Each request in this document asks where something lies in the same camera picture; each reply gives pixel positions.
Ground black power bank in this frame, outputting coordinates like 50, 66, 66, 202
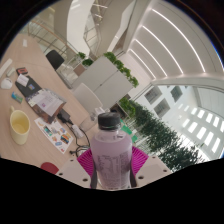
56, 108, 73, 126

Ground white cabinet with plants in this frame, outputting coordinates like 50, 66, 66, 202
71, 51, 140, 111

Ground black chair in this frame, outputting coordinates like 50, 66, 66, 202
45, 49, 66, 71

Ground purple drink bottle black cap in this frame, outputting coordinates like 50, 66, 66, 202
89, 112, 134, 191

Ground ceiling light strips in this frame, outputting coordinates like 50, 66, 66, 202
128, 8, 208, 79

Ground white power adapter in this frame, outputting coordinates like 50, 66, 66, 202
69, 123, 86, 139

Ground black flat folder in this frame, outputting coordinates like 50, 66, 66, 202
14, 75, 43, 98

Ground brown planter with green plants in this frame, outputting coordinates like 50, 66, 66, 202
73, 51, 95, 77
109, 97, 138, 118

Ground black cable bundle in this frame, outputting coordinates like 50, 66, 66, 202
64, 119, 93, 158

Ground white chair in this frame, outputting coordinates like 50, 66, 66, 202
71, 82, 104, 114

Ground clear plastic water bottle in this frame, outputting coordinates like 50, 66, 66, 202
79, 106, 106, 133

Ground small red black case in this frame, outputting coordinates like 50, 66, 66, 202
15, 66, 29, 76

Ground small teal tube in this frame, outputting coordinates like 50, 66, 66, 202
10, 91, 24, 104

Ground small white box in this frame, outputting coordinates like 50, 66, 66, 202
16, 73, 30, 88

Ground colourful sticker sheet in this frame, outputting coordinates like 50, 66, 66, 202
34, 116, 74, 155

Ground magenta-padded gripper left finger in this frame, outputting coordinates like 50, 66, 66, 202
55, 148, 99, 190

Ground flat round red coaster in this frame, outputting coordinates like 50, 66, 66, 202
40, 161, 60, 175

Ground row of green potted plants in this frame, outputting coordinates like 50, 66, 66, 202
128, 99, 214, 173

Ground white computer mouse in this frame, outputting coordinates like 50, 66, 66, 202
0, 77, 14, 90

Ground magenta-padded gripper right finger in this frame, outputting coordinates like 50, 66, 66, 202
129, 146, 173, 188

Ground pale yellow mug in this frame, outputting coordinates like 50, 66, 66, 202
9, 105, 32, 146

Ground small white charger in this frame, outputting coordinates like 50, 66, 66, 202
6, 67, 16, 78

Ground glass balustrade wooden handrail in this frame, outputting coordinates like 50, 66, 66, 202
26, 18, 81, 64

